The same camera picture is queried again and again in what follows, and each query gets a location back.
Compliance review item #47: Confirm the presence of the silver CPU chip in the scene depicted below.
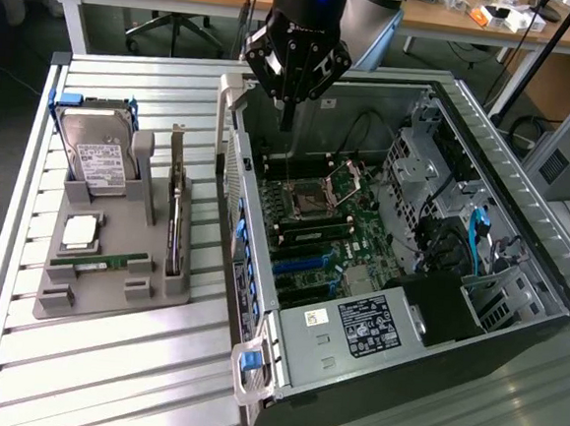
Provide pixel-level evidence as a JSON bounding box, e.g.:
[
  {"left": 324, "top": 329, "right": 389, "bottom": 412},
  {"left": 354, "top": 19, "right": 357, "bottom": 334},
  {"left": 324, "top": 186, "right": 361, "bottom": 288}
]
[{"left": 60, "top": 213, "right": 102, "bottom": 254}]

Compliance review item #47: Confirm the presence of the open black PC case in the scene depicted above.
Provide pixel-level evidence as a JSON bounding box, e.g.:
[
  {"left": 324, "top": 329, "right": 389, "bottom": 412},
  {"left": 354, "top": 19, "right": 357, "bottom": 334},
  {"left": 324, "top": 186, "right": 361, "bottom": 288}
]
[{"left": 190, "top": 62, "right": 570, "bottom": 426}]

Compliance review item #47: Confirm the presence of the black installed RAM stick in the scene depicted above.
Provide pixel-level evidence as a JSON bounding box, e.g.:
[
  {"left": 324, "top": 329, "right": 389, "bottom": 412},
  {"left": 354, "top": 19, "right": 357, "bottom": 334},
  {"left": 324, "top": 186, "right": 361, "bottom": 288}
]
[{"left": 277, "top": 214, "right": 352, "bottom": 252}]

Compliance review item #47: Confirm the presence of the black and white desk device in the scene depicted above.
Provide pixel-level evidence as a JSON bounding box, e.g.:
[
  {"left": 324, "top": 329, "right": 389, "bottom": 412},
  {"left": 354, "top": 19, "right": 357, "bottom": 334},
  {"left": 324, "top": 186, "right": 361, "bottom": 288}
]
[{"left": 478, "top": 4, "right": 513, "bottom": 30}]

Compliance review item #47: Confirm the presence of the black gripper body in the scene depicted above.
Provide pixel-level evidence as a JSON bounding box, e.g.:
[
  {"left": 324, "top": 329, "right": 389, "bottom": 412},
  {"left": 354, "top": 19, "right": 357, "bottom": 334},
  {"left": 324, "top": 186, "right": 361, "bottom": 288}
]
[{"left": 264, "top": 0, "right": 352, "bottom": 56}]

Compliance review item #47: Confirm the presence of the blue expansion slot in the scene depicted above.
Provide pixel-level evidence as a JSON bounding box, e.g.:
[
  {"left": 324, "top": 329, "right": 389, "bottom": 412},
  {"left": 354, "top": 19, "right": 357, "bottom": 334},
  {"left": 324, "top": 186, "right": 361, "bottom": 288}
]
[{"left": 271, "top": 251, "right": 330, "bottom": 279}]

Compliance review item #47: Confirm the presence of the grey plastic parts rack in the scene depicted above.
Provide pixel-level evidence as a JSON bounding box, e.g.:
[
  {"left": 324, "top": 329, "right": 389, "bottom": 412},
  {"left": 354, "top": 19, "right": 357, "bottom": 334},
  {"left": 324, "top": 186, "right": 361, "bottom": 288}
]
[{"left": 32, "top": 122, "right": 204, "bottom": 333}]

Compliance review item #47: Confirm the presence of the grey power supply unit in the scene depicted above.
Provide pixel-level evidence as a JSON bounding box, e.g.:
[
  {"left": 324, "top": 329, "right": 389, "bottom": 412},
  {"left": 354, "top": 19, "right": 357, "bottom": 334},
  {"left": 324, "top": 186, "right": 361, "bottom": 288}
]
[{"left": 271, "top": 276, "right": 431, "bottom": 400}]

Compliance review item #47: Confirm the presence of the graphics card with metal bracket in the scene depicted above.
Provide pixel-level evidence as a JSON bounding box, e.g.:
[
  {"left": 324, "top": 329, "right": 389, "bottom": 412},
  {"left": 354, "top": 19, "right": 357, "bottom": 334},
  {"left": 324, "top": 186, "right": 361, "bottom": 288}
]
[{"left": 158, "top": 122, "right": 197, "bottom": 278}]

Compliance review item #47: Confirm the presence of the small white box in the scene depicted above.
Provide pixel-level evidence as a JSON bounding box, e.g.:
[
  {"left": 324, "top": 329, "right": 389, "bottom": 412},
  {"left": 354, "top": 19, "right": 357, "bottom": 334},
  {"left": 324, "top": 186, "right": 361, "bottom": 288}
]
[{"left": 507, "top": 12, "right": 547, "bottom": 36}]

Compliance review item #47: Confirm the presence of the black office chair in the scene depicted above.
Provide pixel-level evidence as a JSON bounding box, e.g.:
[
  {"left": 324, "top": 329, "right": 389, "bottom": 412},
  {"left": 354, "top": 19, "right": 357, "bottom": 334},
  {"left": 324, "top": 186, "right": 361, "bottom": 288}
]
[{"left": 123, "top": 6, "right": 227, "bottom": 62}]

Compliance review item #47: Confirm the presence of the silver chipset heatsink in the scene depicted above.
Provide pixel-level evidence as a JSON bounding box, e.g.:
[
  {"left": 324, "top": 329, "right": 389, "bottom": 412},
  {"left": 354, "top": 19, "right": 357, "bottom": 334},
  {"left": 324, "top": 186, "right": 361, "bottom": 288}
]
[{"left": 342, "top": 264, "right": 375, "bottom": 298}]

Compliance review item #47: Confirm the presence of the thin metal locking lever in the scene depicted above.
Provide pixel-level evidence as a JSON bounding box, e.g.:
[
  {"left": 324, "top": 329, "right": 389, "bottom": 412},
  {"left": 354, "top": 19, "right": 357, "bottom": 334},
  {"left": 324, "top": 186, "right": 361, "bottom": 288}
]
[{"left": 283, "top": 142, "right": 294, "bottom": 188}]

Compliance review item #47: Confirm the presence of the black wire bundle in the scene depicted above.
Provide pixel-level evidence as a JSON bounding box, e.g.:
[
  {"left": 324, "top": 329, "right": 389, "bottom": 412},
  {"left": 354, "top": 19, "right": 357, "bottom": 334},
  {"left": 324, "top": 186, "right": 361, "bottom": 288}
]
[{"left": 408, "top": 173, "right": 472, "bottom": 280}]

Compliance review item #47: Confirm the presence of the silver metal disk bay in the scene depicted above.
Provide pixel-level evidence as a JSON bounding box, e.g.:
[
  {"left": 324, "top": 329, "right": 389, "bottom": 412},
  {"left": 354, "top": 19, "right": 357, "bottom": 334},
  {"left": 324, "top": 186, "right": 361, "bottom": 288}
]
[{"left": 378, "top": 124, "right": 475, "bottom": 223}]

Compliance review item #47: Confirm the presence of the metal socket cover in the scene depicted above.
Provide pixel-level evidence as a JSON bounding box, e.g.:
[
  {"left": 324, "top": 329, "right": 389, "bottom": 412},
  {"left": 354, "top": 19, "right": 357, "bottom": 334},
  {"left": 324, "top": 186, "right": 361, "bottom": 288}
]
[{"left": 318, "top": 156, "right": 369, "bottom": 211}]

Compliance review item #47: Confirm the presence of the black tripod pole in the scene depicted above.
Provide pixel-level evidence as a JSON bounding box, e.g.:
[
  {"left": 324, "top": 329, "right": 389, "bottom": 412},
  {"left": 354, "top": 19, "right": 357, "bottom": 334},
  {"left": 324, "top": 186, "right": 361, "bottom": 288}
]
[{"left": 488, "top": 0, "right": 570, "bottom": 133}]

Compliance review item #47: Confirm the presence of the green motherboard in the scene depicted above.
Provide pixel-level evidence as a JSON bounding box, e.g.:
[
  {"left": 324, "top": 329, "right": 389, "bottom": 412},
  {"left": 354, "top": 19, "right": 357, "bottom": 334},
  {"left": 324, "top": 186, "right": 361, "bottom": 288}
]
[{"left": 245, "top": 149, "right": 418, "bottom": 320}]

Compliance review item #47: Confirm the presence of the hard disk in blue caddy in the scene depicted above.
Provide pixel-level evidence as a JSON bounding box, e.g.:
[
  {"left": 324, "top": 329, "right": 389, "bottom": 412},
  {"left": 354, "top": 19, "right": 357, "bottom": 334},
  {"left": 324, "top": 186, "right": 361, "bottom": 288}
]
[{"left": 40, "top": 89, "right": 145, "bottom": 202}]

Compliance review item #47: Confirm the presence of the black round stand base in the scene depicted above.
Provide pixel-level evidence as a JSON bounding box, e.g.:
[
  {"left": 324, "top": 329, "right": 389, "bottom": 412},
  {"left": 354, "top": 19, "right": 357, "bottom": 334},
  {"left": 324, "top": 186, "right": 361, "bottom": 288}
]
[{"left": 526, "top": 0, "right": 563, "bottom": 25}]

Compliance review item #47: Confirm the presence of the perforated metal disk bay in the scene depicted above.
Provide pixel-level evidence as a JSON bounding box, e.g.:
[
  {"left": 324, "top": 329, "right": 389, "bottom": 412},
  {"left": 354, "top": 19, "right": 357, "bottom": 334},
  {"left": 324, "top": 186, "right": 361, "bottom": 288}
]
[{"left": 456, "top": 261, "right": 553, "bottom": 338}]

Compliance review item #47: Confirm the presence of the blue flat wire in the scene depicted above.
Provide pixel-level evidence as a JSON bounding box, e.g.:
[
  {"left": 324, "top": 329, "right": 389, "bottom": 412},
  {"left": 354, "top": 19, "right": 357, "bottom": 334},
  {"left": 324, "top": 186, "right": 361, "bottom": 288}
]
[{"left": 465, "top": 205, "right": 493, "bottom": 279}]

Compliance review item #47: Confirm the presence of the CPU socket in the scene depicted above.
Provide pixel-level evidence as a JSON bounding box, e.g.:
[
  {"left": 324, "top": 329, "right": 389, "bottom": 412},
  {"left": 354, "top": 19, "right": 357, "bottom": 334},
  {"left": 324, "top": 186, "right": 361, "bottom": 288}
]
[{"left": 284, "top": 176, "right": 341, "bottom": 223}]

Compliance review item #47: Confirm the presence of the green RAM stick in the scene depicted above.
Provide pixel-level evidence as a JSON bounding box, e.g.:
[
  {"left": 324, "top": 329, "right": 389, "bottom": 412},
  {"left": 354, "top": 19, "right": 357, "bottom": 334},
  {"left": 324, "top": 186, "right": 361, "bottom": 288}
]
[{"left": 51, "top": 248, "right": 150, "bottom": 277}]

